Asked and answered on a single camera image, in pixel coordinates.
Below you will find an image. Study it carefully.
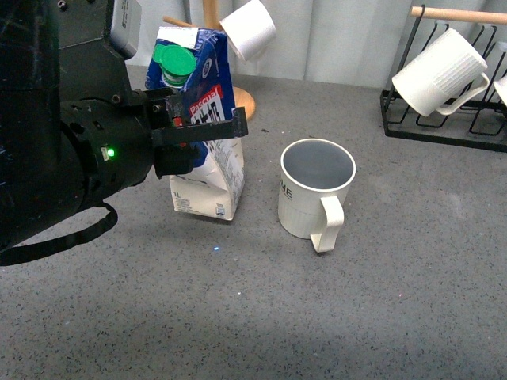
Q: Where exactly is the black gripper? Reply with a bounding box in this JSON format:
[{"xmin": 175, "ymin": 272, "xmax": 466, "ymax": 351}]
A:
[{"xmin": 60, "ymin": 89, "xmax": 249, "ymax": 206}]

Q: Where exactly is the blue white milk carton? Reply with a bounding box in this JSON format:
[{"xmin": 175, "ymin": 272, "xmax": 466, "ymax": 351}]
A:
[{"xmin": 145, "ymin": 27, "xmax": 244, "ymax": 221}]

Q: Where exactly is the cream mug grey interior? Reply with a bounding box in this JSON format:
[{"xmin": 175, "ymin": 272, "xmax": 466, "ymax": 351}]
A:
[{"xmin": 278, "ymin": 138, "xmax": 356, "ymax": 253}]

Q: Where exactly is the wooden mug tree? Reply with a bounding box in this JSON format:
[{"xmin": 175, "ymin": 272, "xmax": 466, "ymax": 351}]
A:
[{"xmin": 162, "ymin": 0, "xmax": 256, "ymax": 120}]

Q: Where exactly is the white mug on tree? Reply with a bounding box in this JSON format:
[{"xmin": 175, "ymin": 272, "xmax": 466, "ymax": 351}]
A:
[{"xmin": 219, "ymin": 0, "xmax": 277, "ymax": 62}]

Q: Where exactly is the grey curtain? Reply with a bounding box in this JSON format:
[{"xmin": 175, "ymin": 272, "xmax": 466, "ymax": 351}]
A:
[{"xmin": 127, "ymin": 1, "xmax": 506, "ymax": 88}]

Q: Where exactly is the cream ribbed mug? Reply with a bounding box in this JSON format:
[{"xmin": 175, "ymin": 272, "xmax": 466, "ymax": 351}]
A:
[{"xmin": 392, "ymin": 28, "xmax": 490, "ymax": 116}]

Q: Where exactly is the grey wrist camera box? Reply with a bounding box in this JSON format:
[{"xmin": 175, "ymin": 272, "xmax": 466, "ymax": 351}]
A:
[{"xmin": 110, "ymin": 0, "xmax": 142, "ymax": 59}]

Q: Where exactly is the black wire mug rack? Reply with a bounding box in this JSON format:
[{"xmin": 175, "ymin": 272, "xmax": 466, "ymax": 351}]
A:
[{"xmin": 380, "ymin": 5, "xmax": 506, "ymax": 152}]

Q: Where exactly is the black cable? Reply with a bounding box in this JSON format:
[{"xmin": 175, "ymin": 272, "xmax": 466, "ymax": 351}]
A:
[{"xmin": 0, "ymin": 202, "xmax": 120, "ymax": 267}]

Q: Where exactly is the white mug black handle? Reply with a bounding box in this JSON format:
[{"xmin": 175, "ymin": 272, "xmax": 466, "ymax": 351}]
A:
[{"xmin": 493, "ymin": 75, "xmax": 507, "ymax": 105}]

